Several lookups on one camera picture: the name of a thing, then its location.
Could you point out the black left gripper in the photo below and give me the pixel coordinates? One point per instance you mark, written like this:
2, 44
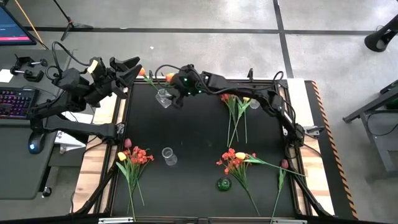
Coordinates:
102, 88

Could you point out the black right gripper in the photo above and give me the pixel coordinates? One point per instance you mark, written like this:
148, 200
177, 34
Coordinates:
186, 85

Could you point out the tall clear glass vase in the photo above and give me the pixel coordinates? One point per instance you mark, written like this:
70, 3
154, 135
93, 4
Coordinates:
169, 157

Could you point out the slim diamond-cut glass vase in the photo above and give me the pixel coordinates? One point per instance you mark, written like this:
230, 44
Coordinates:
254, 103

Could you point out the green glass vase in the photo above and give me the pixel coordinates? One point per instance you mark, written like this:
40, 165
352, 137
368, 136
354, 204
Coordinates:
224, 184

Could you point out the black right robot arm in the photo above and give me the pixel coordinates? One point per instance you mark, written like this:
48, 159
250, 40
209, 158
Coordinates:
248, 90

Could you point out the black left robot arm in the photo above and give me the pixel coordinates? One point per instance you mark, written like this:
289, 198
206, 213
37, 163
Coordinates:
81, 127

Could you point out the round cut-glass vase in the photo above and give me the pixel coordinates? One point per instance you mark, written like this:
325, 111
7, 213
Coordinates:
163, 101

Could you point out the black tripod stand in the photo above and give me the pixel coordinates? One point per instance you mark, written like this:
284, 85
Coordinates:
82, 26

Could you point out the small black clamp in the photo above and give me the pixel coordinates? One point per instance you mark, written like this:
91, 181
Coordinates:
250, 75

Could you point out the white paper sheet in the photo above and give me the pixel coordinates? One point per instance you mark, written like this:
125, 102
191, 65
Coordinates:
66, 141

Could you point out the black C-clamp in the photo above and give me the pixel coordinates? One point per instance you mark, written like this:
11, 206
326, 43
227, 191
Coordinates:
21, 61
31, 76

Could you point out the black computer mouse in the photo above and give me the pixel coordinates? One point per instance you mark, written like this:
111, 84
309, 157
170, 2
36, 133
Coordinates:
36, 141

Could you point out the black keyboard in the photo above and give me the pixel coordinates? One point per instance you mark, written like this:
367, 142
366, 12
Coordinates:
15, 102

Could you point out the computer monitor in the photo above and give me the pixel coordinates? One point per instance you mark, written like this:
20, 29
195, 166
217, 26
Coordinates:
14, 28

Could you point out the white paper note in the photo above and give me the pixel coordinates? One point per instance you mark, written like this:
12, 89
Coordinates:
5, 76

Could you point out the black round knob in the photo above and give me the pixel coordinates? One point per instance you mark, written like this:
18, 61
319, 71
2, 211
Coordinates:
46, 192

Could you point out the grey desk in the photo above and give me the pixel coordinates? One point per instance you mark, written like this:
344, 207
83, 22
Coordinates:
18, 174

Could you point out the black mat orange-striped edge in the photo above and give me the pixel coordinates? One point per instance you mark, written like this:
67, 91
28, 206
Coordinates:
323, 161

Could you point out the black metal side table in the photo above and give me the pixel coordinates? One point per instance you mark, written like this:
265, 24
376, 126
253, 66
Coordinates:
367, 109

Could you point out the silver bracket plate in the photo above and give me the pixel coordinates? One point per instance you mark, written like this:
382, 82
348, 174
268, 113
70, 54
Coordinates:
115, 220
289, 221

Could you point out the black pedestal stand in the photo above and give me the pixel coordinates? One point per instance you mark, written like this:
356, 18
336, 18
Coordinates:
377, 42

